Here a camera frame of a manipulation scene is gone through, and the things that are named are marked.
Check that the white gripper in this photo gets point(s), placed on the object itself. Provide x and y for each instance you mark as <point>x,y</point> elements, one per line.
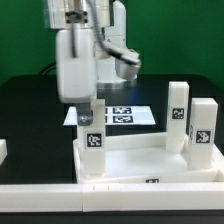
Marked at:
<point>77,54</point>

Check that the white desk top tray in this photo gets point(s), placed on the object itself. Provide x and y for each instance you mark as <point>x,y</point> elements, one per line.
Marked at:
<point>143,159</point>

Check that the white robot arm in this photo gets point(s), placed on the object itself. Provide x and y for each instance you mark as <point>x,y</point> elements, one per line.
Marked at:
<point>80,14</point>

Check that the white marker sheet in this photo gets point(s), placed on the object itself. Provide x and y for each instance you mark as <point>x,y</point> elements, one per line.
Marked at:
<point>127,115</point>

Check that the white left fence bar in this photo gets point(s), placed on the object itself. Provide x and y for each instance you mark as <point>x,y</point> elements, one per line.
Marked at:
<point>3,150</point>

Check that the white fence bar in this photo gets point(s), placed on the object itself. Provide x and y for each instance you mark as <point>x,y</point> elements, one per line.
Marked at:
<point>3,150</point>
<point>111,197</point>

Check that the white front fence bar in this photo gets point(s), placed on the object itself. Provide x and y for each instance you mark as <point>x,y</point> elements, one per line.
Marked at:
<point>111,197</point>

